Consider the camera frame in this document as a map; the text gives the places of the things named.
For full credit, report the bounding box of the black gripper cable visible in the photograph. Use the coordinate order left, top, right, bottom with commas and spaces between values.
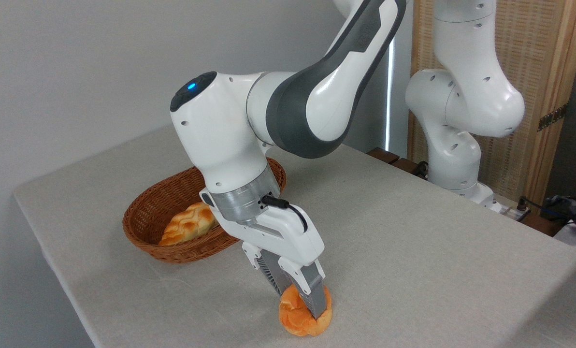
261, 194, 309, 233

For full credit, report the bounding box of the brown wooden block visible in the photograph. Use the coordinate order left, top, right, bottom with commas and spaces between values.
367, 147, 400, 165
392, 158, 428, 180
520, 214, 565, 237

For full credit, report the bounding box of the round orange knotted bread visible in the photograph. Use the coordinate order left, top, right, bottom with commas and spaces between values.
278, 284, 333, 337

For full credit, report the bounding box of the grey tablecloth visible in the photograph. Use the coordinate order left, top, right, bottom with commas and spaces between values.
13, 125, 576, 348

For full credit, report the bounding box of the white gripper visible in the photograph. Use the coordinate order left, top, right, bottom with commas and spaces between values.
200, 188, 329, 320

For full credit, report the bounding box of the brown wicker oval basket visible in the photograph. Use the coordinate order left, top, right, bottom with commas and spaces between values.
122, 157, 287, 264

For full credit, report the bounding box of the long braided bread loaf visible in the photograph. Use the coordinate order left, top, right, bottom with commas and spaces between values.
158, 202, 218, 247

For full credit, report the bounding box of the metal screen hinge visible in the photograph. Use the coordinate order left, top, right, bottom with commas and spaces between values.
538, 103, 568, 132

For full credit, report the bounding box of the white power strip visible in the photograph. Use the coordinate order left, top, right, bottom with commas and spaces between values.
490, 199, 531, 222

